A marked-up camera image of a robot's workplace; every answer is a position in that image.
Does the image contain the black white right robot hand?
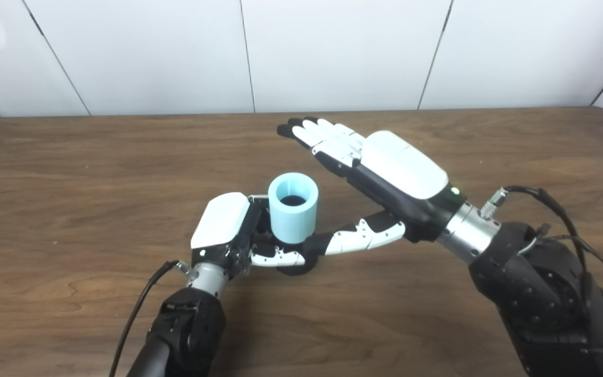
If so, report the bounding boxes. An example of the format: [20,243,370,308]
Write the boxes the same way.
[276,117,468,258]

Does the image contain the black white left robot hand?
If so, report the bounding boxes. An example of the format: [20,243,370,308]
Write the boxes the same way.
[191,192,307,278]

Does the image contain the light blue cylinder cup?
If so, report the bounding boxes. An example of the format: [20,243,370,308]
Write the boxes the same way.
[268,172,319,245]

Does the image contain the black funnel-shaped nozzle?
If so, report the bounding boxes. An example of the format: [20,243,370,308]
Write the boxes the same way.
[273,195,319,276]

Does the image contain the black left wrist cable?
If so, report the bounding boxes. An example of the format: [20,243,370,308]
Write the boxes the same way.
[109,260,192,377]

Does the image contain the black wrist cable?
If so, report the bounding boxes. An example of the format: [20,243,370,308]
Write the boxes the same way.
[109,260,192,377]
[479,185,603,367]

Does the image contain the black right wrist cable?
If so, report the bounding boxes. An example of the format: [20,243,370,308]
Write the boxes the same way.
[479,185,603,367]

